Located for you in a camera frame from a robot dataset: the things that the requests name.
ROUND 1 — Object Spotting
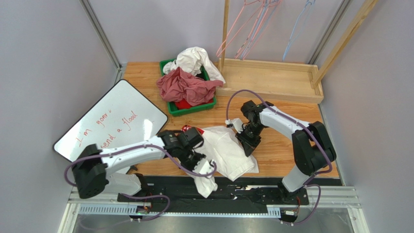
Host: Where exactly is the white t-shirt red print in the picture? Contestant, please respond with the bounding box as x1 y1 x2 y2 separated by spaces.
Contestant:
195 126 259 182

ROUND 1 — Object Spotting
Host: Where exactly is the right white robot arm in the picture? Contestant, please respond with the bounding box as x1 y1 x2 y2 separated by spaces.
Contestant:
226 100 337 193

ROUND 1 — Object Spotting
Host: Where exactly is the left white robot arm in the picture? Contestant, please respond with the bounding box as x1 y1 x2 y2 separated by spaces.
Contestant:
64 128 216 199

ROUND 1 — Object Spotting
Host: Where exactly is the dusty pink t-shirt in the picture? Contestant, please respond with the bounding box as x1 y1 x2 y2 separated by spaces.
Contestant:
156 67 224 106

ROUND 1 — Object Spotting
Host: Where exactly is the white t-shirt blue print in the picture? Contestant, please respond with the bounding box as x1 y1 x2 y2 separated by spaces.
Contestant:
161 47 226 83

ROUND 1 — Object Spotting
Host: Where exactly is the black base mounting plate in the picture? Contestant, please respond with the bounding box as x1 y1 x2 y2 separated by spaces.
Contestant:
136 176 310 214

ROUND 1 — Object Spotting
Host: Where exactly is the green plastic bin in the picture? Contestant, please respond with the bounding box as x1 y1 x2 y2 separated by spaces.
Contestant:
159 59 217 117

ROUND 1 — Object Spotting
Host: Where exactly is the wooden rack base tray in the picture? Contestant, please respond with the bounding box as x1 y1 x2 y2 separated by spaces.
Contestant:
216 58 324 104

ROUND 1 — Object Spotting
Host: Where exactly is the right aluminium corner profile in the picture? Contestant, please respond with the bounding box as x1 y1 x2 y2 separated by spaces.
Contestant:
308 0 353 65

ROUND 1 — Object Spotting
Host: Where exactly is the aluminium corner profile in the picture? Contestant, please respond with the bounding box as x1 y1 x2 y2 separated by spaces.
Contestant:
308 0 353 65
79 0 122 70

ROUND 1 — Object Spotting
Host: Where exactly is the left aluminium corner profile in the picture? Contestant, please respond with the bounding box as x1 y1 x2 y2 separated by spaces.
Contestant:
79 0 122 70

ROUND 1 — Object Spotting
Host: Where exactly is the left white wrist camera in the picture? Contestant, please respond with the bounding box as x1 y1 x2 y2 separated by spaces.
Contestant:
192 159 217 178

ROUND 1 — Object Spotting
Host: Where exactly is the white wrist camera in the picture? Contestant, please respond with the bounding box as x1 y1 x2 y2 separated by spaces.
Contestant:
225 118 245 133
192 159 217 178

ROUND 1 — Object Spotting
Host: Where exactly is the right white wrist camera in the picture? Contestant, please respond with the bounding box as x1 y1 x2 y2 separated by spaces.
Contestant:
225 118 245 133

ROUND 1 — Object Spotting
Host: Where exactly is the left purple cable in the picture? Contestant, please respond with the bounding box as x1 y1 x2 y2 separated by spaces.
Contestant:
63 144 217 222

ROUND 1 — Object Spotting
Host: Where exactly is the white whiteboard black frame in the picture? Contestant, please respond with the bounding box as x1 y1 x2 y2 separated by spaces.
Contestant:
53 80 168 162

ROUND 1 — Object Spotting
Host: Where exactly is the aluminium frame rail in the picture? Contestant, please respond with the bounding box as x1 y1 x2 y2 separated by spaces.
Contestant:
58 176 369 233

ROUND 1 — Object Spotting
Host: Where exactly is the right blue wire hanger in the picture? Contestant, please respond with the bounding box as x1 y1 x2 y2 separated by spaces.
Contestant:
282 0 316 62

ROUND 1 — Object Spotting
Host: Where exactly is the light blue wire hanger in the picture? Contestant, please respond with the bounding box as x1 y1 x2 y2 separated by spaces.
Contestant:
235 0 276 60

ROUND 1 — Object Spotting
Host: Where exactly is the wooden rack left post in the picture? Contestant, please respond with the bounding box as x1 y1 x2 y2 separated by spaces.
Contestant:
218 0 230 73

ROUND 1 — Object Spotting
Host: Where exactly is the wooden rack post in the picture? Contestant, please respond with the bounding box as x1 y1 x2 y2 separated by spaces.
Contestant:
218 0 230 73
310 0 378 89

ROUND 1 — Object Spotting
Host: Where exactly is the wooden rack right post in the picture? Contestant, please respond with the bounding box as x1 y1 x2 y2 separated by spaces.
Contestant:
310 0 378 89

